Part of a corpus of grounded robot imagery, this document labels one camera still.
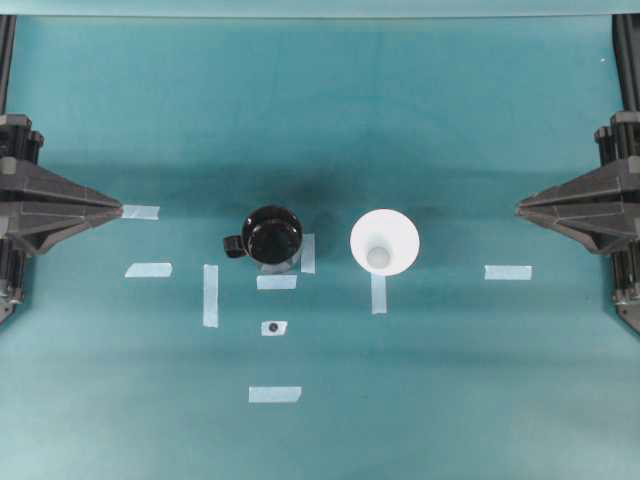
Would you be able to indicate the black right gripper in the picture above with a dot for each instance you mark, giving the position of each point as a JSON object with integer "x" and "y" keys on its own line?
{"x": 601, "y": 237}

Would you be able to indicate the black right frame rail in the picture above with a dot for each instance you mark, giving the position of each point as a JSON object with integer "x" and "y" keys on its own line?
{"x": 625, "y": 36}

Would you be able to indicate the blue tape strip far left upper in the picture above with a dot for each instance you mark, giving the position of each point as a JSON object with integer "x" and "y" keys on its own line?
{"x": 140, "y": 212}

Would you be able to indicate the blue tape strip left slanted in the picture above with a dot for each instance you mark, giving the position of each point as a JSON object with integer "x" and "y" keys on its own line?
{"x": 149, "y": 270}

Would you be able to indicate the blue tape strip under holder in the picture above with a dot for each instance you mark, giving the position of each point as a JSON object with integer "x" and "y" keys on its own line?
{"x": 276, "y": 282}

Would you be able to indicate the white paper cup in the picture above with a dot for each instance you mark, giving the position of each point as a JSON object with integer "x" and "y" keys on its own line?
{"x": 384, "y": 242}

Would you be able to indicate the black cup holder with handle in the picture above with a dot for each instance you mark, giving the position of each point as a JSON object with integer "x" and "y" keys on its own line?
{"x": 271, "y": 236}

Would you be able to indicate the blue tape strip right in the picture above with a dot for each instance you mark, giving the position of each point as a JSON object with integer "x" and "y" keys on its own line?
{"x": 508, "y": 272}

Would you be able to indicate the tape patch with black dot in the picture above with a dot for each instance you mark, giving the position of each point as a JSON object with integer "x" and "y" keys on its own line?
{"x": 274, "y": 328}

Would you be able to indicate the blue tape strip bottom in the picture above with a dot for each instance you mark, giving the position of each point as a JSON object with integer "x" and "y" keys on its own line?
{"x": 274, "y": 394}

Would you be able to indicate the blue tape strip vertical centre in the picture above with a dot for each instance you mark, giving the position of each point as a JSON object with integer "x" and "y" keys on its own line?
{"x": 378, "y": 294}

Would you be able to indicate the black left frame rail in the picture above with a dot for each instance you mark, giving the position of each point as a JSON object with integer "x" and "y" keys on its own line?
{"x": 7, "y": 36}

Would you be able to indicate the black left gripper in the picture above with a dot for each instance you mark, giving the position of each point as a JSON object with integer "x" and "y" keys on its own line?
{"x": 36, "y": 234}

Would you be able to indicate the blue tape strip beside holder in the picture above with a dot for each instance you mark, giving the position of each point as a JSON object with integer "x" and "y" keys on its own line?
{"x": 308, "y": 257}

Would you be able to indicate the blue tape strip vertical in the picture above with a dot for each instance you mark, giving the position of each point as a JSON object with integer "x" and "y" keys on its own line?
{"x": 210, "y": 296}
{"x": 378, "y": 294}

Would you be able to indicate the blue tape strip vertical left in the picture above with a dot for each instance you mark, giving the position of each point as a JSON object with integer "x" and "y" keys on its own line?
{"x": 210, "y": 296}

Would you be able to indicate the black frame rail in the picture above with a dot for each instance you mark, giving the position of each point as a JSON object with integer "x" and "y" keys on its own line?
{"x": 625, "y": 36}
{"x": 7, "y": 36}

